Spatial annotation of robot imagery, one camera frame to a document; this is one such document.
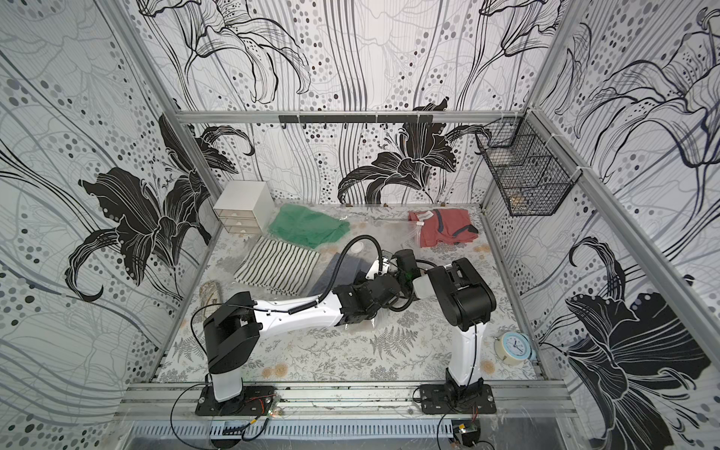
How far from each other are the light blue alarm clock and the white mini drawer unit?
3.01 ft

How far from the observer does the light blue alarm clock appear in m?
0.78

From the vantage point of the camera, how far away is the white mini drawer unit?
103 centimetres
